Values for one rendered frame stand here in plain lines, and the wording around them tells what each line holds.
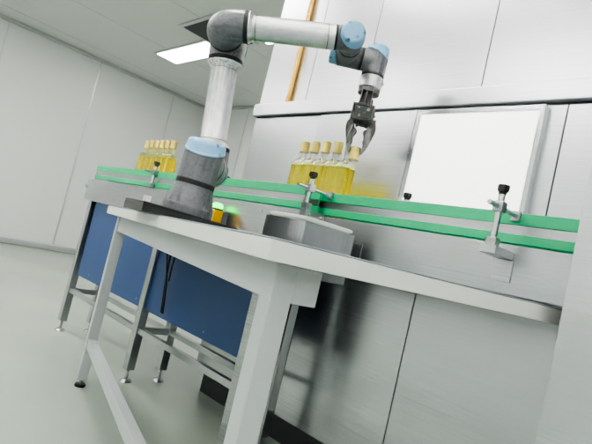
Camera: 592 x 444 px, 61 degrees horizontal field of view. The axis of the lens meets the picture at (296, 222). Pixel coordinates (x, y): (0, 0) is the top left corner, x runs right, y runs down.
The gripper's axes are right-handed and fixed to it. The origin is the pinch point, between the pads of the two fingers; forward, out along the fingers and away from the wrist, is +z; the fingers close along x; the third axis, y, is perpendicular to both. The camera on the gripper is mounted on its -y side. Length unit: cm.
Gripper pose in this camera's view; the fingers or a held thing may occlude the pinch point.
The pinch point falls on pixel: (355, 150)
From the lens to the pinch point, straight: 168.5
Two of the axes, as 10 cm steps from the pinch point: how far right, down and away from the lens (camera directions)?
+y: -1.6, -1.0, -9.8
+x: 9.6, 2.2, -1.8
